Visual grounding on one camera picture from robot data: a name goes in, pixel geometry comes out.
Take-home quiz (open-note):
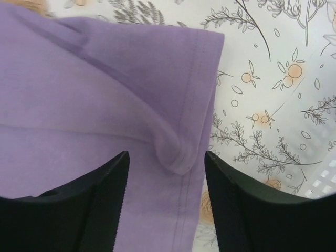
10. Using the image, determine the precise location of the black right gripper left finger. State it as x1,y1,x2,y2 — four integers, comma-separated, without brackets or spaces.
1,151,130,252

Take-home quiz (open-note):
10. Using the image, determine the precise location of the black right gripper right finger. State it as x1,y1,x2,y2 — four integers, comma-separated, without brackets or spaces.
204,151,335,251

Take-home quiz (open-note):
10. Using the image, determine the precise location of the purple t shirt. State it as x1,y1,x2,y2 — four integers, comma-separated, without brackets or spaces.
1,2,224,251

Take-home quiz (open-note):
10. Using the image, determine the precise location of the white plastic basket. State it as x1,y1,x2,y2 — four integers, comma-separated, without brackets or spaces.
302,156,335,200

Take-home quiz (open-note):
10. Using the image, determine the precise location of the floral table mat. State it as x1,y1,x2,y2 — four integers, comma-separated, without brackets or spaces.
23,1,335,251

